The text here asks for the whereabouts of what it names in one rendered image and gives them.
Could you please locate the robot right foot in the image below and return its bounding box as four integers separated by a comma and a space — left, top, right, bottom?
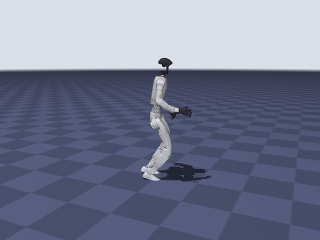
142, 171, 160, 181

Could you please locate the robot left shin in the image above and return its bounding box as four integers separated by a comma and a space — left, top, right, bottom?
146, 146, 162, 169

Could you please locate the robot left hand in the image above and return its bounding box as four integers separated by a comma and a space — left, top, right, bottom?
168, 111, 176, 119

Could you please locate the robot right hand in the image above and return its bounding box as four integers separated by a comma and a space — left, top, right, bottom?
175, 106, 192, 117

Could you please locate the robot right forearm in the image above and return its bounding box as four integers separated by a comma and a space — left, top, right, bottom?
158, 99, 180, 113

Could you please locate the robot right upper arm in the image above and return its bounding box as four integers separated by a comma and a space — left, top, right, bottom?
155, 79, 165, 107

